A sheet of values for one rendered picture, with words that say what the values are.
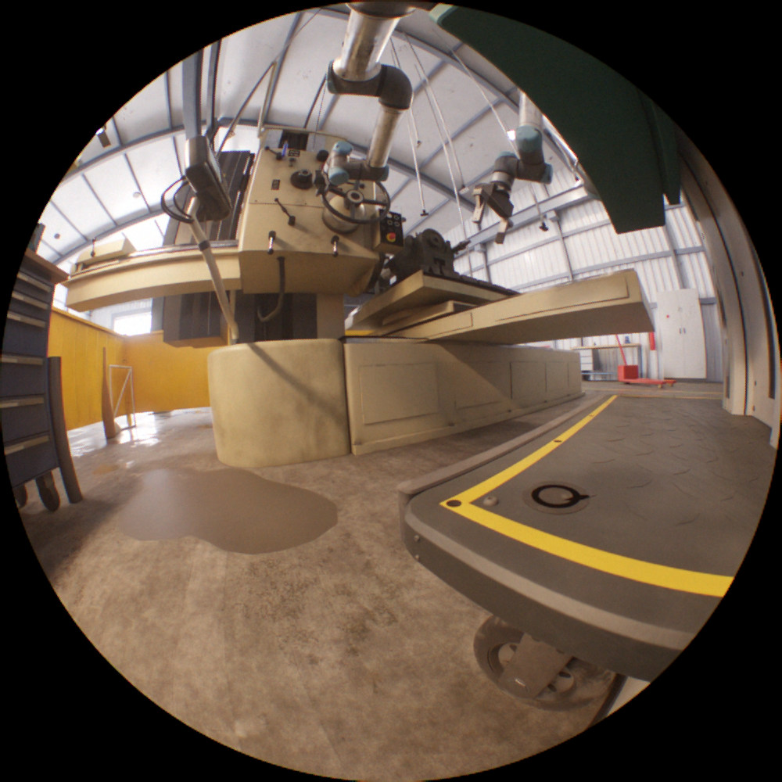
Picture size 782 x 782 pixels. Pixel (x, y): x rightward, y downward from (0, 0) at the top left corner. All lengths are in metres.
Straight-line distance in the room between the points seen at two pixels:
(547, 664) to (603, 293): 0.97
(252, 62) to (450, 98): 5.41
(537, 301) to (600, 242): 7.61
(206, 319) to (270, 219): 0.86
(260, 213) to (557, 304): 1.43
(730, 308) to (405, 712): 0.72
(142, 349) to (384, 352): 3.46
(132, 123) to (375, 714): 11.07
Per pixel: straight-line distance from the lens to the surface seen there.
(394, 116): 0.90
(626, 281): 1.00
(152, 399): 3.98
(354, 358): 1.32
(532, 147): 0.82
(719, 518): 0.18
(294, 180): 1.63
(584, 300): 1.02
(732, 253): 0.58
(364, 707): 0.42
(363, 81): 0.80
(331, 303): 2.00
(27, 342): 1.29
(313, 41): 8.51
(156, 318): 6.19
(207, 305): 1.98
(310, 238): 1.42
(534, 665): 0.28
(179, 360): 3.82
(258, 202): 1.52
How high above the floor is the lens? 0.40
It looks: 4 degrees down
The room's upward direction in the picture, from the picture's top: 4 degrees counter-clockwise
